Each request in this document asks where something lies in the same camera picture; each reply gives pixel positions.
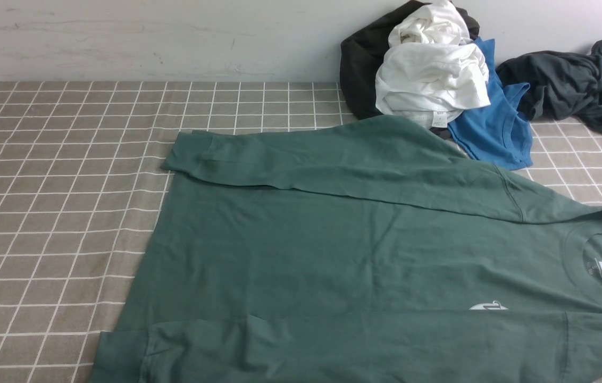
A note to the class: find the dark grey crumpled garment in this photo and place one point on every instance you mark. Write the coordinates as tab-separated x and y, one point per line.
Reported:
562	85

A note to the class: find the green long-sleeved shirt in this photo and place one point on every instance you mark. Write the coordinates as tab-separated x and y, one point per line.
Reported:
369	252

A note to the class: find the black garment under pile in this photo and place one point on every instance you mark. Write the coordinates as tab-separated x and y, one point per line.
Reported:
363	52

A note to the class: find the white crumpled shirt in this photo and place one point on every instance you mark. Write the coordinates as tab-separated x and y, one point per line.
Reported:
433	71

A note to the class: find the blue shirt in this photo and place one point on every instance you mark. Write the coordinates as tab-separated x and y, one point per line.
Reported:
498	133

